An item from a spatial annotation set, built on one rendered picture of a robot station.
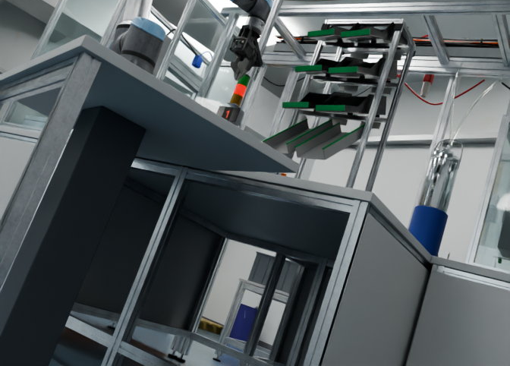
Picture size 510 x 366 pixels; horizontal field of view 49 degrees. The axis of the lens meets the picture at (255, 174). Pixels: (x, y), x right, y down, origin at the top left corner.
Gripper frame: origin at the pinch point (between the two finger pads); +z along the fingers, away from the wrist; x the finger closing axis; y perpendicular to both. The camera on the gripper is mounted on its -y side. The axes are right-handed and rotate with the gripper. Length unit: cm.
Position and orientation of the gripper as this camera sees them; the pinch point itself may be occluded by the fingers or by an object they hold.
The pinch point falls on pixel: (238, 78)
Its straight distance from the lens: 220.1
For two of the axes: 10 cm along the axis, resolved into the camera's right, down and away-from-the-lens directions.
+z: -3.3, 9.2, -2.3
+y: -4.9, -3.7, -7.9
